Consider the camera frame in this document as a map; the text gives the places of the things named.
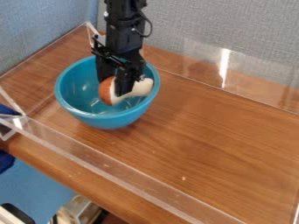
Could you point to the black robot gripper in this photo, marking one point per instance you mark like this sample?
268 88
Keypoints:
118 57

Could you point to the brown and white toy mushroom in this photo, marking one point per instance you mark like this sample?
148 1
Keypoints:
141 89

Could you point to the blue plastic bowl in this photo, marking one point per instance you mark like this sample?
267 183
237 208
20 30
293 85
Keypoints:
76 92

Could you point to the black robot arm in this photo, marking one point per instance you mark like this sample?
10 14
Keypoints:
125 11

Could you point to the clear acrylic back barrier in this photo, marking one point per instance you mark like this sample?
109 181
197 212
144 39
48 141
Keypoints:
257 79

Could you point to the clear acrylic barrier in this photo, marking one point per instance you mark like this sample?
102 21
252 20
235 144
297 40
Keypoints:
257 79
132 195

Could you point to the blue cloth object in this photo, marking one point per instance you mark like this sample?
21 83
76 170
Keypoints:
6 159

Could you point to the clear acrylic front barrier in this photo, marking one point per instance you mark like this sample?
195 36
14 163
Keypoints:
132 195

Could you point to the clear plastic container below table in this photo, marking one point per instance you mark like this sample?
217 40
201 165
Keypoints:
77 211

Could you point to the black and white object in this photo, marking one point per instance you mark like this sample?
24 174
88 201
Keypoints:
10 215

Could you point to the clear acrylic corner bracket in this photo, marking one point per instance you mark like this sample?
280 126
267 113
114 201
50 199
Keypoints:
93 34

